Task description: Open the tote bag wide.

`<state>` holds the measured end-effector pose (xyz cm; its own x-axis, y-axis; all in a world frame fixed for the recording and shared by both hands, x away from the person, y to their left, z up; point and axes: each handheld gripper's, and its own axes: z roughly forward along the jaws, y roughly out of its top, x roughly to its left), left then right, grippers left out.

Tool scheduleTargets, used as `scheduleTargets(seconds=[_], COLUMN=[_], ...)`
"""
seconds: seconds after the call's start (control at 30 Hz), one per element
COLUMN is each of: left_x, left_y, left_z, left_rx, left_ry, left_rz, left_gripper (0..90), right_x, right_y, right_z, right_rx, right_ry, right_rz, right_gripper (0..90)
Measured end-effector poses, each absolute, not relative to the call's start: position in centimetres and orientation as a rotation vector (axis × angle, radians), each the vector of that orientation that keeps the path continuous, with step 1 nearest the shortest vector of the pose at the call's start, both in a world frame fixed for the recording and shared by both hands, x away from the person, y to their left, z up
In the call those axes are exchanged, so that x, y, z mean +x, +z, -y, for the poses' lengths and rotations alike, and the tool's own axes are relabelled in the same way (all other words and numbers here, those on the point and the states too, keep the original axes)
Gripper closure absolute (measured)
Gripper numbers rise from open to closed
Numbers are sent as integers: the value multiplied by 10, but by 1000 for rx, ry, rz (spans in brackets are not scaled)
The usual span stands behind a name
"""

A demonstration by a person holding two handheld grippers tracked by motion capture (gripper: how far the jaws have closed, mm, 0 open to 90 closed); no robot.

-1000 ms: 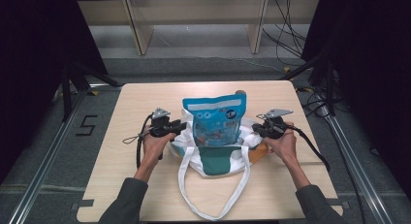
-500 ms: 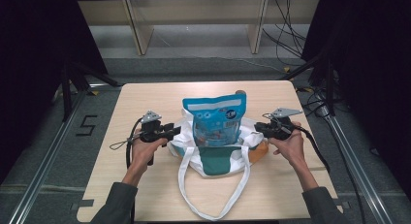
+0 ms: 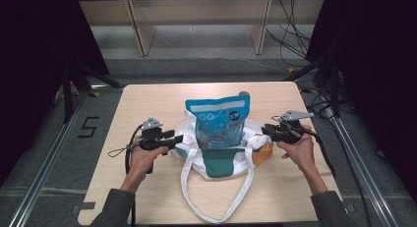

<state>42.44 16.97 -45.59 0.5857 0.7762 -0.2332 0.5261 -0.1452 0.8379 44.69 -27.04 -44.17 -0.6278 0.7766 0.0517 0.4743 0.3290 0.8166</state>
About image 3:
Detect thin grey cord loop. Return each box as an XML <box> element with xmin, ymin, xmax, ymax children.
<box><xmin>107</xmin><ymin>143</ymin><xmax>136</xmax><ymax>158</ymax></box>

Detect white tote bag coloured blobs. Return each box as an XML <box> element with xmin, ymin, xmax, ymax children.
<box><xmin>171</xmin><ymin>108</ymin><xmax>274</xmax><ymax>225</ymax></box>

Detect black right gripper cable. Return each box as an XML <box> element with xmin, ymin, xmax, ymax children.
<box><xmin>304</xmin><ymin>128</ymin><xmax>337</xmax><ymax>180</ymax></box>

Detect blue snack bag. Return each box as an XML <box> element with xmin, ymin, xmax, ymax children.
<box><xmin>184</xmin><ymin>90</ymin><xmax>251</xmax><ymax>150</ymax></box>

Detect black curtain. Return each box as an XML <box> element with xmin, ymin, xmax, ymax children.
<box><xmin>306</xmin><ymin>0</ymin><xmax>417</xmax><ymax>201</ymax></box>
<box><xmin>0</xmin><ymin>0</ymin><xmax>110</xmax><ymax>186</ymax></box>

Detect light wooden desk frame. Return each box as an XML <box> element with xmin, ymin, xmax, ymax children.
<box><xmin>78</xmin><ymin>0</ymin><xmax>326</xmax><ymax>57</ymax></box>

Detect aluminium floor rail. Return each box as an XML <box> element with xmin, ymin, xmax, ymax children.
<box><xmin>322</xmin><ymin>98</ymin><xmax>400</xmax><ymax>227</ymax></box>
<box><xmin>7</xmin><ymin>85</ymin><xmax>124</xmax><ymax>227</ymax></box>

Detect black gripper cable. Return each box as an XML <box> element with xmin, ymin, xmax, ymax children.
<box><xmin>123</xmin><ymin>123</ymin><xmax>146</xmax><ymax>227</ymax></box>
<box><xmin>304</xmin><ymin>128</ymin><xmax>337</xmax><ymax>180</ymax></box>

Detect bundle of black cables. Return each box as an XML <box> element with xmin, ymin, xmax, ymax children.
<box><xmin>265</xmin><ymin>0</ymin><xmax>313</xmax><ymax>68</ymax></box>

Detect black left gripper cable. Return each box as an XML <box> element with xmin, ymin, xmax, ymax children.
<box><xmin>123</xmin><ymin>123</ymin><xmax>146</xmax><ymax>227</ymax></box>

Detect black metal stand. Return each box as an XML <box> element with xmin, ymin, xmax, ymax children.
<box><xmin>61</xmin><ymin>61</ymin><xmax>124</xmax><ymax>124</ymax></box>
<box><xmin>282</xmin><ymin>51</ymin><xmax>341</xmax><ymax>119</ymax></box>

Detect person's left hand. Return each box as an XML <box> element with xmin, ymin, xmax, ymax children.
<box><xmin>125</xmin><ymin>135</ymin><xmax>170</xmax><ymax>190</ymax></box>

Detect black cables beside rail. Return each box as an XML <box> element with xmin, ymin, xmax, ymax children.
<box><xmin>307</xmin><ymin>87</ymin><xmax>336</xmax><ymax>121</ymax></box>

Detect grey tape patch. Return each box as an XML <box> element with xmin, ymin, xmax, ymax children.
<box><xmin>71</xmin><ymin>201</ymin><xmax>96</xmax><ymax>215</ymax></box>

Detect thin white floor cable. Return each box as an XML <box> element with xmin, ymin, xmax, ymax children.
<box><xmin>196</xmin><ymin>55</ymin><xmax>289</xmax><ymax>75</ymax></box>

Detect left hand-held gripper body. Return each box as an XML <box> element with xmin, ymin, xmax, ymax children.
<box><xmin>137</xmin><ymin>116</ymin><xmax>175</xmax><ymax>153</ymax></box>

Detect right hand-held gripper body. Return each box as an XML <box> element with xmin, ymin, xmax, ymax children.
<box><xmin>270</xmin><ymin>109</ymin><xmax>316</xmax><ymax>145</ymax></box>

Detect person's right hand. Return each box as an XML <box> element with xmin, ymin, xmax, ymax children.
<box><xmin>276</xmin><ymin>124</ymin><xmax>322</xmax><ymax>176</ymax></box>

